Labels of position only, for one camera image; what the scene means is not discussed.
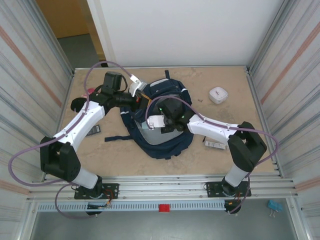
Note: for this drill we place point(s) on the navy blue backpack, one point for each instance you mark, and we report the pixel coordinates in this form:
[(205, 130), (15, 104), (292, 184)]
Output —
[(170, 147)]

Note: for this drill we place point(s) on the doll with pink striped hat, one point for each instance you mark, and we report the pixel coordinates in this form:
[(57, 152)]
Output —
[(76, 105)]

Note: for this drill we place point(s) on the clear plastic supply pack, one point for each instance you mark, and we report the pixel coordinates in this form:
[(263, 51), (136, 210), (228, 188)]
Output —
[(215, 145)]

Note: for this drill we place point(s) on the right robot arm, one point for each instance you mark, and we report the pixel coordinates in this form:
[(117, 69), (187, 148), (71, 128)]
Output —
[(212, 127)]

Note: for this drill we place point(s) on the white earbuds case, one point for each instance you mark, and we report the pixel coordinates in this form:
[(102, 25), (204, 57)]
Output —
[(218, 94)]

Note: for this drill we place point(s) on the red block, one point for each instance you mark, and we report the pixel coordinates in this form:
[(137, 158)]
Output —
[(164, 208)]

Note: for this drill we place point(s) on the brown wooden door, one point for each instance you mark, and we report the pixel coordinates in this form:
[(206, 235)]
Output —
[(62, 17)]

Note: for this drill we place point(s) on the blue binder clip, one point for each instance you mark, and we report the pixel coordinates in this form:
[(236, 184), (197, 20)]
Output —
[(275, 205)]

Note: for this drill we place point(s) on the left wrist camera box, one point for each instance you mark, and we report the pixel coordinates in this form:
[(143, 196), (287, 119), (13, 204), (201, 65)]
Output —
[(136, 86)]

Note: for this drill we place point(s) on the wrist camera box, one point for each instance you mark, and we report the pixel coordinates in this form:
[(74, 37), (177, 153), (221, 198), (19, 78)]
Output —
[(136, 86), (156, 122)]

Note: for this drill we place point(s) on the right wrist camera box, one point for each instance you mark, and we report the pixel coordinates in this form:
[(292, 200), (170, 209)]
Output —
[(156, 122)]

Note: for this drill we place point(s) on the aluminium mounting rail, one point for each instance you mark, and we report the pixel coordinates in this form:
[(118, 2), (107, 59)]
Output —
[(162, 186)]

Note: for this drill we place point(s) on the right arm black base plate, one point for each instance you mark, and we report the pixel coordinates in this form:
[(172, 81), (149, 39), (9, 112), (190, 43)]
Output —
[(211, 186)]

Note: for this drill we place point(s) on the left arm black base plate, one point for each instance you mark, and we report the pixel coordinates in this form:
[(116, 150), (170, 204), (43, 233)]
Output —
[(113, 187)]

